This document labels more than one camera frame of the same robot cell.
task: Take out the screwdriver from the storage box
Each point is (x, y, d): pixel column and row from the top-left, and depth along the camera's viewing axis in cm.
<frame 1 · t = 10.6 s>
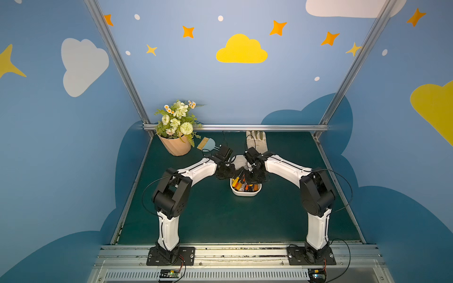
left hand: (233, 172, 95), fingers closed
right hand: (251, 180, 94), fingers open
white plastic storage box: (239, 187, 97), on the table
beige work glove: (257, 140, 121), on the table
tan flower pot: (177, 147, 103), point 10 cm above the table
white green artificial flowers: (179, 121, 89), point 29 cm above the table
yellow handle screwdriver: (235, 180, 98), point 3 cm above the table

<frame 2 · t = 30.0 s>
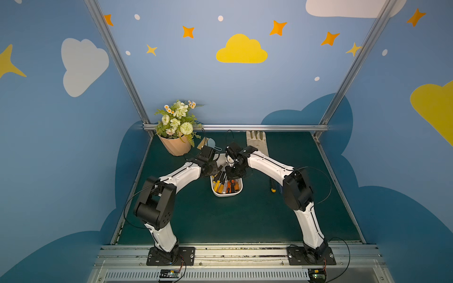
left hand: (213, 167, 95), fingers closed
right hand: (230, 176, 93), fingers closed
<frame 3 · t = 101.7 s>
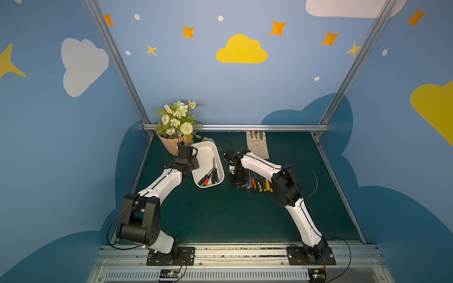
left hand: (191, 158, 92), fingers closed
right hand: (237, 185, 96), fingers closed
white plastic storage box: (206, 151, 101), point 11 cm above the table
red handle screwdriver: (207, 180, 97), point 4 cm above the table
orange handle screwdriver: (254, 183, 98), point 2 cm above the table
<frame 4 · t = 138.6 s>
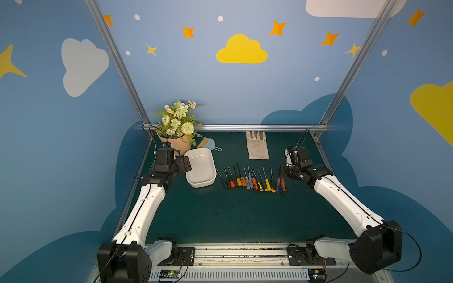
left hand: (178, 160, 82), fingers open
right hand: (284, 168, 84), fingers open
white plastic storage box: (203, 171, 104), on the table
red handle screwdriver: (232, 183, 98), point 2 cm above the table
black ribbed handle screwdriver: (223, 183, 99), on the table
black ribbed screwdriver 2: (227, 181, 100), on the table
blue handle screwdriver: (278, 185, 98), point 2 cm above the table
red orange handle screwdriver: (282, 186, 98), point 2 cm above the table
